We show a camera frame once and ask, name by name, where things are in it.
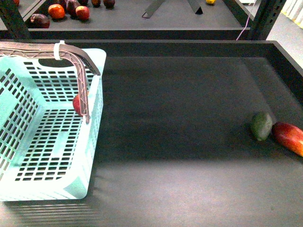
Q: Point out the black divider right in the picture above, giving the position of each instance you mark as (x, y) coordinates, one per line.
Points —
(195, 6)

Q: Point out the orange fruit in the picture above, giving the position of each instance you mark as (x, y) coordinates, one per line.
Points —
(56, 11)

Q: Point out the dark maroon fruit centre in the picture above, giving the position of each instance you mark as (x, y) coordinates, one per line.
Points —
(71, 6)

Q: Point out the red orange mango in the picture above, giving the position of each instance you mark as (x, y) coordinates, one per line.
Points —
(289, 136)

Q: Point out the green avocado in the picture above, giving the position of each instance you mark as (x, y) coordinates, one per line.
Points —
(261, 125)

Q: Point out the yellow lemon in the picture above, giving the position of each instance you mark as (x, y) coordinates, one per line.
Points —
(210, 2)

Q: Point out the brown basket handle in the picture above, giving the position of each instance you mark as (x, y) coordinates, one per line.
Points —
(76, 56)

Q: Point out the black perforated shelf post left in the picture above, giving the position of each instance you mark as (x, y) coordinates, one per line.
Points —
(13, 21)

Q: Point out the dark maroon fruit right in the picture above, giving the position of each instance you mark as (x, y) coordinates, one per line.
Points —
(109, 3)

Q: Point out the light blue plastic basket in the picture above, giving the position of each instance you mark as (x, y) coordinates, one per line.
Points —
(46, 148)

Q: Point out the dark maroon fruit front left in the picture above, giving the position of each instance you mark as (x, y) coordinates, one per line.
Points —
(39, 21)

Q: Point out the small red apple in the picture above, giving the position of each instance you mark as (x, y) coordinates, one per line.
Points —
(82, 12)

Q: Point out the white zip tie right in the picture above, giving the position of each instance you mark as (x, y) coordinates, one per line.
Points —
(56, 50)

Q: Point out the red yellow apple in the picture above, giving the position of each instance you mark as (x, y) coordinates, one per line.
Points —
(16, 2)

